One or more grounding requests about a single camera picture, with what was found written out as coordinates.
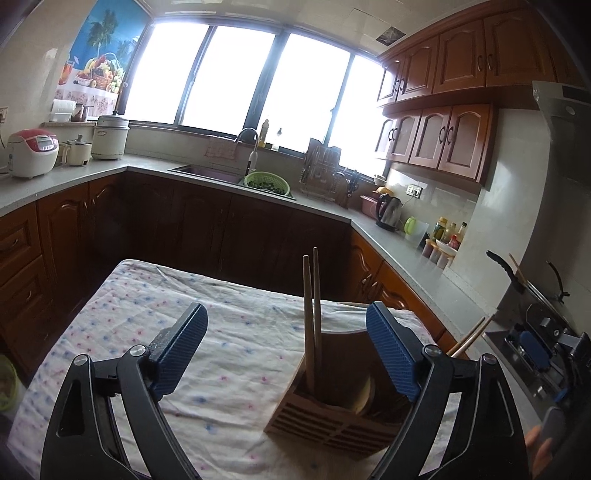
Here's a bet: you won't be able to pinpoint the wooden upper cabinets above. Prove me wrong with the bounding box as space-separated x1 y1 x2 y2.
375 0 570 186

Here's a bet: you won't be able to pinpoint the grey kitchen countertop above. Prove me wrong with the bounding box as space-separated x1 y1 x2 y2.
0 154 504 344

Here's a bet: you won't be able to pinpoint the kitchen sink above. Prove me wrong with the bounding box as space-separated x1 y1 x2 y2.
167 163 246 186

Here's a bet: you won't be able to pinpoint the small white electric cooker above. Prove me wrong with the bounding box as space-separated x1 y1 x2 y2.
59 135 93 167

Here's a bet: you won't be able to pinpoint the green plastic colander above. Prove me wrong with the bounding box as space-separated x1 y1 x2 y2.
243 170 291 195

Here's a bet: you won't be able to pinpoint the green bowl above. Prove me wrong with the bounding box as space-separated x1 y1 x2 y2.
0 354 20 413

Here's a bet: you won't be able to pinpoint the glass wok lid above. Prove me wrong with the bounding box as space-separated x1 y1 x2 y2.
508 260 572 325

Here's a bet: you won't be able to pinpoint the pink plastic box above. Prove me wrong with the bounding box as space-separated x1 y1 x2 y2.
359 193 384 218

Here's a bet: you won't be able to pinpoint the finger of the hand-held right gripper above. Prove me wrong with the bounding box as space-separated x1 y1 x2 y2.
505 324 553 375

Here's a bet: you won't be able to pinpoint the person's right hand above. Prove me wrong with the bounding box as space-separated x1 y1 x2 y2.
525 425 556 479

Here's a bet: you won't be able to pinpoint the steel range hood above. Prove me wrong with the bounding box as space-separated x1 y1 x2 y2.
530 80 591 155

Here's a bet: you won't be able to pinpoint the tall white electric pot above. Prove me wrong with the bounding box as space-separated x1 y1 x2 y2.
90 110 131 161

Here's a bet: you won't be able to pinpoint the gas stove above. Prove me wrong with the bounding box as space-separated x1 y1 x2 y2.
481 300 580 418

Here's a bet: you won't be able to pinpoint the wooden cabinets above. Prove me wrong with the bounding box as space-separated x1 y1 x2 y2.
375 0 570 186
0 172 463 386

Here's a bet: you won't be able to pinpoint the white and red rice cooker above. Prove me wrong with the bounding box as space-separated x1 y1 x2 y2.
6 128 60 180

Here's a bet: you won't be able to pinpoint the wooden lower cabinets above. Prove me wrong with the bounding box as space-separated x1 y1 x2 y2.
0 172 463 386

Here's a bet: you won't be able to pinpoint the dish drying rack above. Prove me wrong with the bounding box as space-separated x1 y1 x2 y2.
299 137 343 200

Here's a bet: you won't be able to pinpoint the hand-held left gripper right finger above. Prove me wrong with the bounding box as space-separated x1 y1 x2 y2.
365 301 532 480

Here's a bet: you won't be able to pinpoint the chrome kitchen faucet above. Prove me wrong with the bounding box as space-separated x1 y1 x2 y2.
235 127 260 176

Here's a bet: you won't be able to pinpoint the tropical fruit wall poster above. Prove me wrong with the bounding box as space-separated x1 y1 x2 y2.
54 0 142 110

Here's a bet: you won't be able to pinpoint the black wok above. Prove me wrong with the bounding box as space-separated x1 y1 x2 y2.
486 250 578 334

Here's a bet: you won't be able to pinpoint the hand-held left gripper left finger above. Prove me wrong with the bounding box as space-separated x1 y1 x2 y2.
41 302 209 480

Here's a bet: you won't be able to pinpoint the large kitchen window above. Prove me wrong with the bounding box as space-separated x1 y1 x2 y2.
121 20 394 163

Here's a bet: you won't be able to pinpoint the wooden utensil holder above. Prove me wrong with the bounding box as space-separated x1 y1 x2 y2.
263 302 417 459

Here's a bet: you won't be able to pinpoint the steel electric kettle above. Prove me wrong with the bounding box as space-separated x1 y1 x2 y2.
374 192 403 232

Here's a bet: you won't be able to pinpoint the paper towel roll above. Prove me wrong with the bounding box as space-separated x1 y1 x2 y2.
49 99 76 123

